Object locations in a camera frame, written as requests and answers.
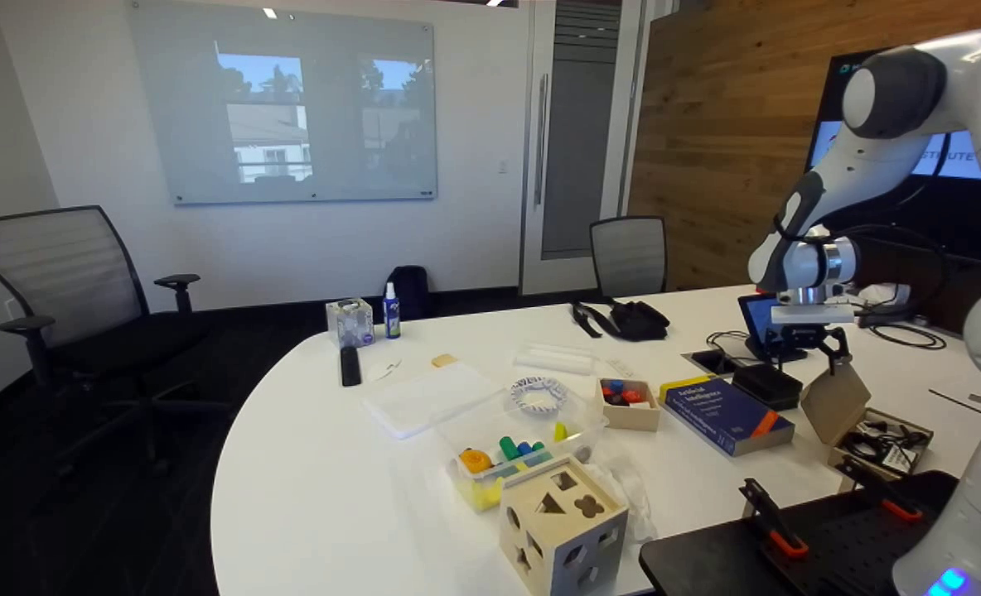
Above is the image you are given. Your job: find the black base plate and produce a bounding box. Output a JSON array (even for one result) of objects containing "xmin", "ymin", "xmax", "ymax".
[{"xmin": 638, "ymin": 468, "xmax": 965, "ymax": 596}]

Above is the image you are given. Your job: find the blue textbook with orange stripe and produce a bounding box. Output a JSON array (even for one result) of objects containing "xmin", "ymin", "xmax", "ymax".
[{"xmin": 662, "ymin": 379, "xmax": 799, "ymax": 460}]

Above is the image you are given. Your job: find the wooden shape sorter box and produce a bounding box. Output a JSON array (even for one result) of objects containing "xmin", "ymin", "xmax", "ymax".
[{"xmin": 497, "ymin": 455, "xmax": 633, "ymax": 596}]

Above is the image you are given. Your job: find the black backpack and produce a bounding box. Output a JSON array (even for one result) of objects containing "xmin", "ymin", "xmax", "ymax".
[{"xmin": 385, "ymin": 263, "xmax": 434, "ymax": 326}]

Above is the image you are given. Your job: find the clear plastic container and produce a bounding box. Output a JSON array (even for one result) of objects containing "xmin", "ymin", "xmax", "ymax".
[{"xmin": 442, "ymin": 398, "xmax": 601, "ymax": 512}]

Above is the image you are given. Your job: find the orange round block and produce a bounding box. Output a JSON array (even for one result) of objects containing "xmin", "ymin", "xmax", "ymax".
[{"xmin": 456, "ymin": 444, "xmax": 497, "ymax": 478}]

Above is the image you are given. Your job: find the yellow notepad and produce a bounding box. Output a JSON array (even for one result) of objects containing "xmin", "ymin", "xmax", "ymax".
[{"xmin": 656, "ymin": 374, "xmax": 715, "ymax": 399}]

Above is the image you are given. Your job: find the black mesh office chair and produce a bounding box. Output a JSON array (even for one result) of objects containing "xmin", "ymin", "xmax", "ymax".
[{"xmin": 0, "ymin": 201, "xmax": 216, "ymax": 473}]

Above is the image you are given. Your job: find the white framed black device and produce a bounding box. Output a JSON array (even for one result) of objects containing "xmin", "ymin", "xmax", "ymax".
[{"xmin": 684, "ymin": 345, "xmax": 743, "ymax": 379}]

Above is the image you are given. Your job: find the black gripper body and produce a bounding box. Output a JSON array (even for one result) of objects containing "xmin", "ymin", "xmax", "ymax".
[{"xmin": 782, "ymin": 289, "xmax": 857, "ymax": 342}]

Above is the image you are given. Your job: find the black office chair back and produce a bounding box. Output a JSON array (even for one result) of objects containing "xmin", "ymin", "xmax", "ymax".
[{"xmin": 587, "ymin": 211, "xmax": 674, "ymax": 302}]

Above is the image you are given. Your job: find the small water bottle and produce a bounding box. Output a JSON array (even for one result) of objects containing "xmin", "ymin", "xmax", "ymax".
[{"xmin": 380, "ymin": 278, "xmax": 403, "ymax": 342}]

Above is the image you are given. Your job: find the looped black cable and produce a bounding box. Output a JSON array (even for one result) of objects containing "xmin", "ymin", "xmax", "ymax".
[{"xmin": 856, "ymin": 314, "xmax": 952, "ymax": 355}]

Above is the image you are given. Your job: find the clear plastic cup box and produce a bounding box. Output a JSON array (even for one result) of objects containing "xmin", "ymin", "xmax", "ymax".
[{"xmin": 325, "ymin": 294, "xmax": 379, "ymax": 350}]

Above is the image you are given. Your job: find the brown cardboard box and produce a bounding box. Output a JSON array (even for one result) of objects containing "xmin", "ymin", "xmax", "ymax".
[{"xmin": 799, "ymin": 358, "xmax": 938, "ymax": 483}]

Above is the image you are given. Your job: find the black shoulder bag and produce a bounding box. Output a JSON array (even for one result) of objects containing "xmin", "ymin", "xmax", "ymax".
[{"xmin": 567, "ymin": 294, "xmax": 674, "ymax": 345}]

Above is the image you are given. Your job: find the yellow wedge block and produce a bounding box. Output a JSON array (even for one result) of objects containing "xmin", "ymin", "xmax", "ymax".
[{"xmin": 467, "ymin": 478, "xmax": 507, "ymax": 512}]

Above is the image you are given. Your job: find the glass whiteboard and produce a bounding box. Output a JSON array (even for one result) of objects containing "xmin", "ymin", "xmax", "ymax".
[{"xmin": 123, "ymin": 0, "xmax": 442, "ymax": 211}]

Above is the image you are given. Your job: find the black square device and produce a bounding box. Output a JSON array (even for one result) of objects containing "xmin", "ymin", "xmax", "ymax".
[{"xmin": 728, "ymin": 364, "xmax": 804, "ymax": 415}]

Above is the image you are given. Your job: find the black remote control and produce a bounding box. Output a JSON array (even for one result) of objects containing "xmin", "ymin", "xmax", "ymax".
[{"xmin": 339, "ymin": 342, "xmax": 364, "ymax": 391}]

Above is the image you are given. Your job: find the black clamp with orange grip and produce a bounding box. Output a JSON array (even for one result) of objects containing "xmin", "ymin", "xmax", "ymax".
[
  {"xmin": 835, "ymin": 455, "xmax": 929, "ymax": 525},
  {"xmin": 736, "ymin": 473, "xmax": 817, "ymax": 564}
]

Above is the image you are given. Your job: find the small wooden tray box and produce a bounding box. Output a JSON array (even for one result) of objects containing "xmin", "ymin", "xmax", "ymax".
[{"xmin": 596, "ymin": 374, "xmax": 662, "ymax": 435}]

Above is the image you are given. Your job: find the wall monitor screen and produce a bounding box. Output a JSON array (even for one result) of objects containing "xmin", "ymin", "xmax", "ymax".
[{"xmin": 804, "ymin": 47, "xmax": 981, "ymax": 266}]

